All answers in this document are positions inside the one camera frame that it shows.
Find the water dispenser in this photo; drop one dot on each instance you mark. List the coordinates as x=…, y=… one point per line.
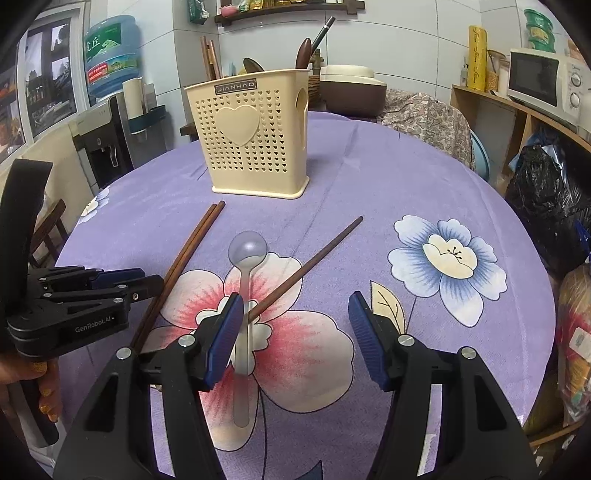
x=99, y=138

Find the white microwave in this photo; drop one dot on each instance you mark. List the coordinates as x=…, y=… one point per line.
x=535, y=78

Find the wooden framed mirror shelf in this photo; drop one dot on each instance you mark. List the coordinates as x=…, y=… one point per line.
x=286, y=12

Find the yellow box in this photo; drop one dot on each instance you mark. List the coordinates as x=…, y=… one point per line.
x=477, y=55

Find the white paper cup tube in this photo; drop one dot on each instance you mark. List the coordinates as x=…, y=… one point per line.
x=133, y=101

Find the black chopstick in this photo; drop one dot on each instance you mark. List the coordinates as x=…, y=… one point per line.
x=323, y=34

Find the blue water bottle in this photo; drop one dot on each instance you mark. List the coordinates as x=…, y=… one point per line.
x=111, y=55

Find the small dark wooden stool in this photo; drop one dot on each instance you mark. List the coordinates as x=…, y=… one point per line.
x=48, y=235

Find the rice cooker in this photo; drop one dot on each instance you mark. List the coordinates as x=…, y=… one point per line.
x=351, y=92

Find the metal spoon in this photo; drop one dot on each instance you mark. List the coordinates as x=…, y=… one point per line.
x=253, y=64

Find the clear plastic spoon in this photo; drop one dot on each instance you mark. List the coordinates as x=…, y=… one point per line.
x=248, y=249

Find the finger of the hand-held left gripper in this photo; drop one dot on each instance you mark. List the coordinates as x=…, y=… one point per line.
x=117, y=275
x=138, y=287

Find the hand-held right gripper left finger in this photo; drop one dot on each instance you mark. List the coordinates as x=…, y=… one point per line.
x=226, y=344

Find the black plastic bag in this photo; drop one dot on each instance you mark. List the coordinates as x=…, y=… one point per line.
x=545, y=203

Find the floral chair cloth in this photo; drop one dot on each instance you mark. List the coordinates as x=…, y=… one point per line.
x=425, y=124

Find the green hanging packet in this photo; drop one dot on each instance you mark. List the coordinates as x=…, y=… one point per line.
x=197, y=9

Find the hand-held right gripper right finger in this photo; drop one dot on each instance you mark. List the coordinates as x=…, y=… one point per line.
x=367, y=341

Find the cream perforated utensil holder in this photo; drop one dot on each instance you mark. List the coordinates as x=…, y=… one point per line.
x=277, y=157

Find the person's left hand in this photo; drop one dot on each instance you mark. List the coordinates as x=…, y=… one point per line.
x=46, y=392

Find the glass jar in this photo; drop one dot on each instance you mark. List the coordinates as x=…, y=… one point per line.
x=496, y=69

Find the purple floral tablecloth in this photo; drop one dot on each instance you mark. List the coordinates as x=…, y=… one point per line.
x=351, y=194

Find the pink cup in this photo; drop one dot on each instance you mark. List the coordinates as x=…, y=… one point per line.
x=227, y=9

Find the bronze faucet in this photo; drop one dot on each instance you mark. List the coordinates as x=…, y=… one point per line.
x=316, y=57

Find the stack of green noodle cups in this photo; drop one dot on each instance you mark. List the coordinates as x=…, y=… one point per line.
x=538, y=27

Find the row of condiment bottles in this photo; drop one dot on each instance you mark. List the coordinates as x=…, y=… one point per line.
x=277, y=3

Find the blue cup holder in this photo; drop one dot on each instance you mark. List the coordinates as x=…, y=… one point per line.
x=154, y=115

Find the blue chair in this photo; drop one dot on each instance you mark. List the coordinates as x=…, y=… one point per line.
x=480, y=157

